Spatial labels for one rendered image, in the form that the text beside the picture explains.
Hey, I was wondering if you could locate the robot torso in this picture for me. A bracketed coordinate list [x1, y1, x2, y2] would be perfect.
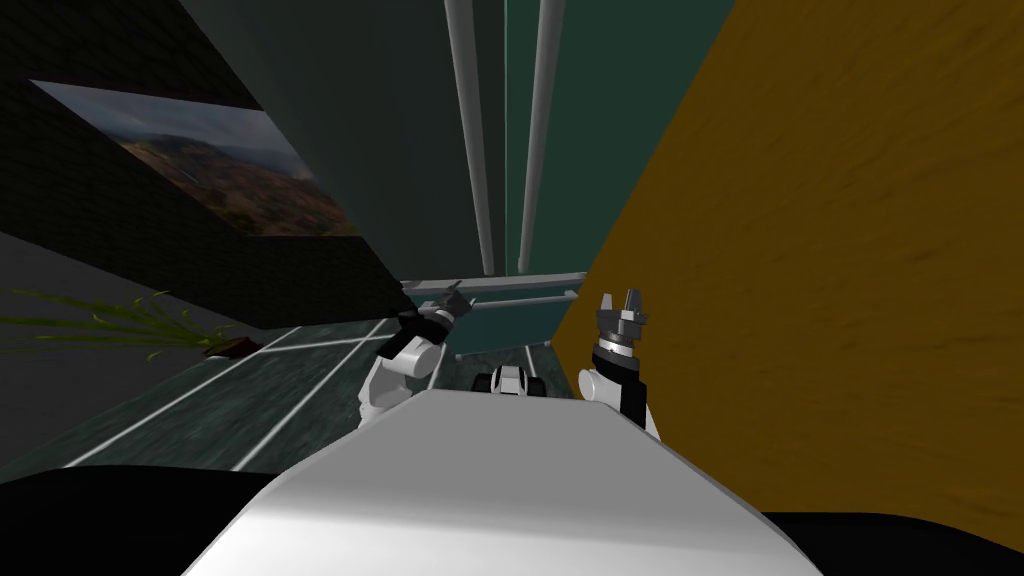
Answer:
[182, 363, 825, 576]

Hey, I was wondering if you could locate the green potted plant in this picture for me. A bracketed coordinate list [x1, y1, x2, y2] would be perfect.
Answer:
[0, 287, 265, 364]

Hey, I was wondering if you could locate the brown wooden cupboard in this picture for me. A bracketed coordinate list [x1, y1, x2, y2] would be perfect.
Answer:
[551, 0, 1024, 555]

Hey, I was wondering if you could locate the long grey door handle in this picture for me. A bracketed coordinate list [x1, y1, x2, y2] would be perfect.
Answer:
[443, 0, 498, 277]
[516, 0, 568, 276]

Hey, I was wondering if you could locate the dark grey fridge door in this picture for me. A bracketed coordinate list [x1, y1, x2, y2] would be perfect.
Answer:
[179, 0, 508, 283]

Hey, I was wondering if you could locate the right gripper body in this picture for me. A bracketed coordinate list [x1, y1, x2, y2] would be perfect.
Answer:
[595, 308, 650, 347]

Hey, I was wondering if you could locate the grey drawer handle bar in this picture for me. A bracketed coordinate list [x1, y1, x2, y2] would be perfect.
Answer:
[418, 291, 580, 315]

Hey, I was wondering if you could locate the teal fridge door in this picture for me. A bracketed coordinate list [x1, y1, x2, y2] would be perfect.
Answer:
[504, 0, 737, 278]

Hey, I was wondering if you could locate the landscape picture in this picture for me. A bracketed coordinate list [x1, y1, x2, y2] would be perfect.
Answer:
[29, 79, 362, 239]

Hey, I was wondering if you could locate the teal fridge drawer front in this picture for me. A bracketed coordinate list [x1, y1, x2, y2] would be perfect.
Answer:
[399, 271, 590, 358]

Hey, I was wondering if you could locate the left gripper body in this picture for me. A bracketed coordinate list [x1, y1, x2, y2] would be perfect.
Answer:
[431, 280, 478, 324]

